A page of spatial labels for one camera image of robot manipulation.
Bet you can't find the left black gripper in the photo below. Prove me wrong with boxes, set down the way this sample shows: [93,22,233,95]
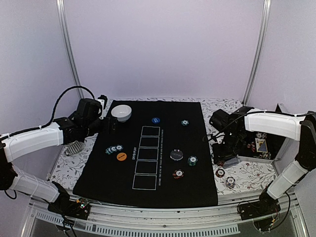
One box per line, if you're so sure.
[84,116,119,138]

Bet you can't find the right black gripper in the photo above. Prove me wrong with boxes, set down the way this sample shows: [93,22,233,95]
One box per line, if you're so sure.
[212,129,243,164]

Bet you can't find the spread teal poker chips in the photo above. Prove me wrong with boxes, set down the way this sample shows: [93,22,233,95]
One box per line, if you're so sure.
[105,145,123,155]

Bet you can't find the orange big blind button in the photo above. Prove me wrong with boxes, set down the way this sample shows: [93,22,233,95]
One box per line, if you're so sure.
[117,153,127,161]

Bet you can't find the blue small blind button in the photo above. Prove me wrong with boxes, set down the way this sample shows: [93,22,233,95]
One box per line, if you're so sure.
[152,117,160,124]

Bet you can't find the teal poker chip stack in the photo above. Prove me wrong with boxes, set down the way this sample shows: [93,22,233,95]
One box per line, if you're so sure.
[188,156,198,166]

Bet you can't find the black dealer button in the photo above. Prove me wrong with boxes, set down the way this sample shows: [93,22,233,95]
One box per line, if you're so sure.
[170,149,184,161]

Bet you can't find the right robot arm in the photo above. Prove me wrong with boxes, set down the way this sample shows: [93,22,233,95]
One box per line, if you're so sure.
[209,106,316,215]

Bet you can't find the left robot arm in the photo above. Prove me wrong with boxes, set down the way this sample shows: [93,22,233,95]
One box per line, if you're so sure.
[0,95,115,214]

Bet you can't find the white ceramic bowl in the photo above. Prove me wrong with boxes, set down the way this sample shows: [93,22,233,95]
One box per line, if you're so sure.
[111,105,132,122]

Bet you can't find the blue playing card deck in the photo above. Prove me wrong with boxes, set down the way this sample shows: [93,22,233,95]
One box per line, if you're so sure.
[222,157,240,169]

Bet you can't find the aluminium poker case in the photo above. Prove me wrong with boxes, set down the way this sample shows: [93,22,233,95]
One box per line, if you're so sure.
[235,103,292,163]

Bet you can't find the orange poker chip stack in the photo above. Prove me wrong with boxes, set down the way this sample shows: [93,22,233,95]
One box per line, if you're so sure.
[215,169,225,178]

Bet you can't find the white poker chip stack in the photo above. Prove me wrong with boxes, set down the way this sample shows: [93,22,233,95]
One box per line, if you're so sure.
[225,177,236,189]

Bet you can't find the striped metal cup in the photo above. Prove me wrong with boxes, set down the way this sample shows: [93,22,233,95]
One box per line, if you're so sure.
[64,141,84,156]

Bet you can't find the black poker felt mat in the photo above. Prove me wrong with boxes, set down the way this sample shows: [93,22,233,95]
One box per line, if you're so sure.
[73,101,218,208]

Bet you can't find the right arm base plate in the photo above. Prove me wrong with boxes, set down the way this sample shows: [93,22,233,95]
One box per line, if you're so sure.
[237,197,281,220]

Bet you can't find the front aluminium rail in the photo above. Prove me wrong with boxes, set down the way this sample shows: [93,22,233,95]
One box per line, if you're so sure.
[21,191,311,237]

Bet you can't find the right aluminium frame post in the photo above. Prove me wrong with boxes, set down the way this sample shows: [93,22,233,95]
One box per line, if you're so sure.
[242,0,272,105]

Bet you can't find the aluminium frame post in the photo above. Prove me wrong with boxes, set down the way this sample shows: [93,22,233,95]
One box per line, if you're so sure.
[242,0,272,105]
[56,0,81,86]

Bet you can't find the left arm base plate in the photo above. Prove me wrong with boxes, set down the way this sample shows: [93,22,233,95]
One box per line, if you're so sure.
[47,198,91,220]

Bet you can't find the left aluminium frame post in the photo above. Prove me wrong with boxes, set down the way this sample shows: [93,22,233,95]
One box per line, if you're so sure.
[56,0,81,86]

